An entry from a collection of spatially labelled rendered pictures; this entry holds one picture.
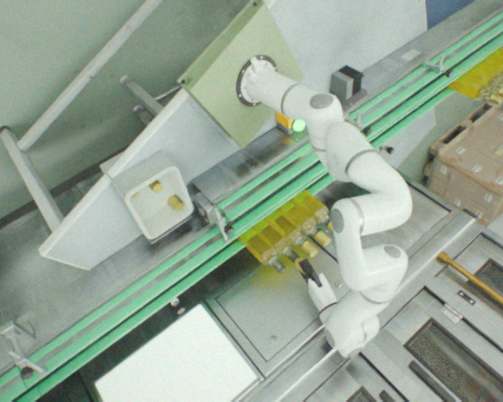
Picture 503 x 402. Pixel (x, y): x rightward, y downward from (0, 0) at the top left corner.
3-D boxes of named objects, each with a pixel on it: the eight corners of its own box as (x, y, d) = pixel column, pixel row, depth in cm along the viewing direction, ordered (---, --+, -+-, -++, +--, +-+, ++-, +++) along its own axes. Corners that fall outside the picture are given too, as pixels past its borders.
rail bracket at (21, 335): (18, 332, 121) (42, 394, 109) (-19, 308, 108) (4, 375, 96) (32, 322, 123) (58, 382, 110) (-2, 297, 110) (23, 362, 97)
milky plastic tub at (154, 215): (137, 225, 132) (149, 242, 127) (109, 180, 115) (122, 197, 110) (181, 197, 137) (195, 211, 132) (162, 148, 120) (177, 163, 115)
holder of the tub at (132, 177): (142, 234, 136) (153, 248, 132) (110, 179, 115) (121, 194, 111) (184, 205, 141) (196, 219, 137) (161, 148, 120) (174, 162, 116)
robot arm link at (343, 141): (380, 142, 89) (381, 187, 101) (329, 85, 104) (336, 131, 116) (341, 161, 88) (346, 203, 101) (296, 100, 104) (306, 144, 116)
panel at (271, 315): (92, 385, 127) (142, 487, 108) (88, 383, 125) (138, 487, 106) (303, 225, 156) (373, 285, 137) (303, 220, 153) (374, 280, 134)
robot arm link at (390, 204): (341, 153, 87) (376, 200, 78) (393, 146, 91) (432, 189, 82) (325, 198, 96) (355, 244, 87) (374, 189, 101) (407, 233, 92)
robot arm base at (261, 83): (228, 75, 112) (265, 95, 103) (258, 43, 113) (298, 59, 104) (251, 110, 124) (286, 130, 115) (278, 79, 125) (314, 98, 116)
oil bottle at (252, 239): (228, 229, 143) (267, 270, 131) (225, 220, 139) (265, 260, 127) (241, 221, 145) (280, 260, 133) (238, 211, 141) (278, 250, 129)
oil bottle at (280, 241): (241, 221, 145) (281, 260, 133) (239, 211, 141) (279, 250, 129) (253, 212, 147) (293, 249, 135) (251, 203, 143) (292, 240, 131)
